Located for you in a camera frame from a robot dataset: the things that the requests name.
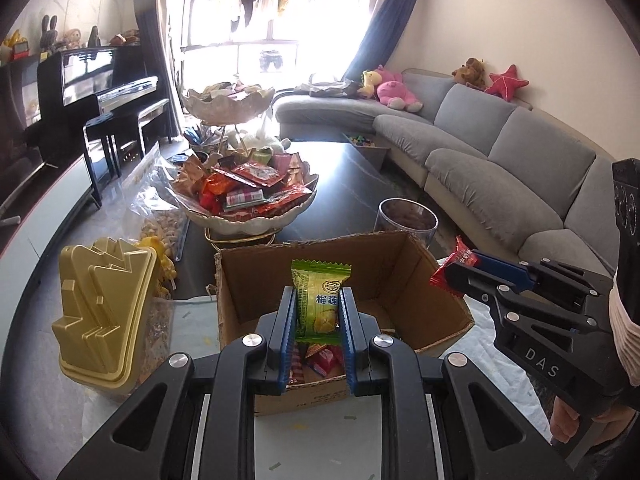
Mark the person's right forearm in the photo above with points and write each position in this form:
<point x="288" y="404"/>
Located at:
<point x="629" y="330"/>

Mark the pink plush toy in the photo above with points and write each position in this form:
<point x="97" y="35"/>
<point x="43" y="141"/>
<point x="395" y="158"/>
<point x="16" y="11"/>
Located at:
<point x="397" y="90"/>

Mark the small red candy packet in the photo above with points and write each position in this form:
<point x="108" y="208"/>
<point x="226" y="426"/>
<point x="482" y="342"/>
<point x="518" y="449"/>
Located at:
<point x="452" y="265"/>

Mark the heap of assorted snacks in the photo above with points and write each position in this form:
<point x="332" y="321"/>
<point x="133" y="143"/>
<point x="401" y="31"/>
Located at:
<point x="245" y="185"/>

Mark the grey curved sofa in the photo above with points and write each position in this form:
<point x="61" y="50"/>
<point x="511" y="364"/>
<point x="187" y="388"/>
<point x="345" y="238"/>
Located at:
<point x="500" y="135"/>

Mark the black upright piano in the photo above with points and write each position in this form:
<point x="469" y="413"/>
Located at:
<point x="75" y="80"/>

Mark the small doll plush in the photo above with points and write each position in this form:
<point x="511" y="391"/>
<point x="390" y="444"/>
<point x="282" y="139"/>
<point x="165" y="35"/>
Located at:
<point x="73" y="39"/>

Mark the clear plastic bag of nuts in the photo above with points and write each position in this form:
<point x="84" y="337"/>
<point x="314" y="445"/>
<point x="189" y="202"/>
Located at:
<point x="150" y="200"/>

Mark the red spicy strip packet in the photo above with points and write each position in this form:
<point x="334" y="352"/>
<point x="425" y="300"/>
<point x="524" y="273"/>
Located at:
<point x="322" y="360"/>

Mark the grey toy bin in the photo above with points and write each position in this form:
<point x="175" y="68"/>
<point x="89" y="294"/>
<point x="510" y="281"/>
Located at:
<point x="367" y="152"/>

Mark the dark metronome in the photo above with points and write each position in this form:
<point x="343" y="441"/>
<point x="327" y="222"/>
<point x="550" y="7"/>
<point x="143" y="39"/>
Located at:
<point x="95" y="37"/>

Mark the large curved television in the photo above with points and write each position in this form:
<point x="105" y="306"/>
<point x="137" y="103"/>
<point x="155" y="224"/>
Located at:
<point x="20" y="130"/>

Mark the white television cabinet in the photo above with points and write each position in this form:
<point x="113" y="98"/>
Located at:
<point x="50" y="210"/>

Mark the brown football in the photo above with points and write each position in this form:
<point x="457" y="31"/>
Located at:
<point x="125" y="38"/>

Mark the yellow banana toy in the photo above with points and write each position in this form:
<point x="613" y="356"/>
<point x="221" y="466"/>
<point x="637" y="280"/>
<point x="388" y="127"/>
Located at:
<point x="14" y="40"/>

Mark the window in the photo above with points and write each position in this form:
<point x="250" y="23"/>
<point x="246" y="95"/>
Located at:
<point x="310" y="35"/>

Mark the green yellow snack packet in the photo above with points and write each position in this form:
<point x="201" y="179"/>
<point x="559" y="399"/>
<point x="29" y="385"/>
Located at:
<point x="320" y="305"/>

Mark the blue curtain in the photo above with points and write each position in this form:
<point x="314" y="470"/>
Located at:
<point x="155" y="50"/>
<point x="385" y="15"/>

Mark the brown lion plush toy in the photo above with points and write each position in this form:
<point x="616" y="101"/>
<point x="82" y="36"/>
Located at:
<point x="470" y="72"/>

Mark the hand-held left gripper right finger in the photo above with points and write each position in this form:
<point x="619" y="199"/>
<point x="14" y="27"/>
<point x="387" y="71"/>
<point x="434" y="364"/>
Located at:
<point x="348" y="347"/>

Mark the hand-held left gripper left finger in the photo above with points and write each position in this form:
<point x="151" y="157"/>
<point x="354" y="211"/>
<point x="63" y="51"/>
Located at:
<point x="286" y="342"/>

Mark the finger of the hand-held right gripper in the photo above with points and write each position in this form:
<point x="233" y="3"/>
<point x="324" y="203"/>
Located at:
<point x="480" y="285"/>
<point x="505" y="270"/>

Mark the red star plush toy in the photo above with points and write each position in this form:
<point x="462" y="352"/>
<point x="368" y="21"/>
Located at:
<point x="505" y="82"/>

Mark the grey bunny figure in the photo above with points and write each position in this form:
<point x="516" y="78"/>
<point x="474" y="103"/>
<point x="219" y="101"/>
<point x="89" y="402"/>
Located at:
<point x="50" y="35"/>

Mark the brown cardboard box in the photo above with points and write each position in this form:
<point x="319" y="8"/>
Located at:
<point x="400" y="285"/>

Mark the pale blue table cloth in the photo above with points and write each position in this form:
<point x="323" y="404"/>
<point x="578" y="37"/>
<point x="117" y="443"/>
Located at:
<point x="480" y="360"/>

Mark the black piano bench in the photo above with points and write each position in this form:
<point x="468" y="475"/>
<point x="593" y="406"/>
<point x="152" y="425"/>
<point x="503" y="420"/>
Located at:
<point x="115" y="120"/>

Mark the yellow plush toy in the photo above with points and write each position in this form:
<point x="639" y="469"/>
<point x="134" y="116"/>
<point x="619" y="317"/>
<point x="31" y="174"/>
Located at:
<point x="369" y="85"/>

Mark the glass cup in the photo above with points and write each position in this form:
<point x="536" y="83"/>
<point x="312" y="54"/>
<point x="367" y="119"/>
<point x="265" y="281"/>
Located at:
<point x="407" y="220"/>

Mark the person's right hand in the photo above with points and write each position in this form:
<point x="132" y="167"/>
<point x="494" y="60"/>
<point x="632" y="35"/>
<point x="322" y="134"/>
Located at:
<point x="562" y="420"/>

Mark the white tiered snack dish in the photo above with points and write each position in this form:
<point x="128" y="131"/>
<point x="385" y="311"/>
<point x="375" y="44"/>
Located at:
<point x="235" y="221"/>

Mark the small red box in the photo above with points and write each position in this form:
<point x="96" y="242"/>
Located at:
<point x="21" y="50"/>

